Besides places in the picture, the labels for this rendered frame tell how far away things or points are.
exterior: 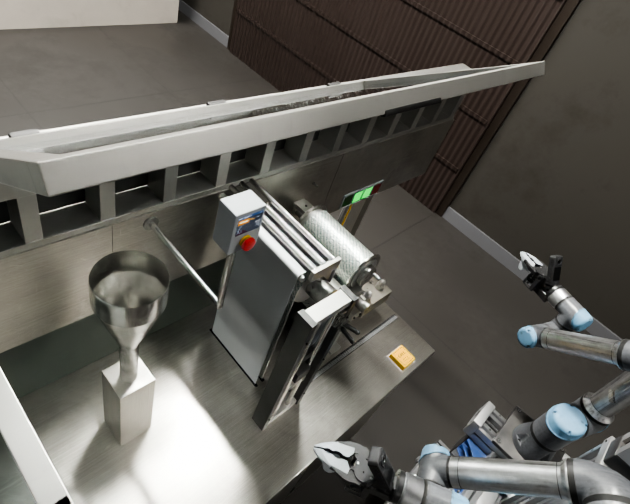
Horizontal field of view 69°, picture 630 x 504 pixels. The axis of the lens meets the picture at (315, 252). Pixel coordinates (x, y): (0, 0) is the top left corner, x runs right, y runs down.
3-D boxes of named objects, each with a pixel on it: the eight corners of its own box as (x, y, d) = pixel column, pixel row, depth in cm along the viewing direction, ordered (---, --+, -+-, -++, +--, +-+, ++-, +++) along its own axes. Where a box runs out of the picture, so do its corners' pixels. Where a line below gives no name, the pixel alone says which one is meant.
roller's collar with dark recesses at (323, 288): (317, 311, 122) (324, 296, 117) (302, 295, 124) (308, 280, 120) (333, 301, 126) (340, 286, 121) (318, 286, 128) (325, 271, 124)
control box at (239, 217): (232, 262, 84) (242, 222, 77) (211, 239, 86) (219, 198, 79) (261, 249, 88) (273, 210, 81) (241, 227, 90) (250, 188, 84)
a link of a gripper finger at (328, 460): (305, 468, 106) (343, 484, 105) (310, 457, 102) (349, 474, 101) (310, 455, 108) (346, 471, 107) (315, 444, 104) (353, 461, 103)
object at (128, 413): (115, 460, 120) (112, 340, 82) (90, 418, 125) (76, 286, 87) (164, 429, 129) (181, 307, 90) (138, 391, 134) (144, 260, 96)
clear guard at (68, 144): (64, 174, 41) (62, 169, 41) (-37, 157, 75) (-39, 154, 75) (529, 71, 108) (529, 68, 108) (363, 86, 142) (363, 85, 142)
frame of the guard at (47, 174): (44, 254, 39) (12, 167, 36) (-57, 196, 76) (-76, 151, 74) (547, 93, 111) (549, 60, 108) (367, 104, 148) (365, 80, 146)
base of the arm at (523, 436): (555, 448, 172) (573, 437, 166) (541, 475, 163) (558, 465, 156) (521, 417, 178) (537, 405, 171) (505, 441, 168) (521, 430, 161)
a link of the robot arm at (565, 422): (525, 422, 164) (549, 404, 155) (550, 413, 170) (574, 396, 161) (547, 455, 157) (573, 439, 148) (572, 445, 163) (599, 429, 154)
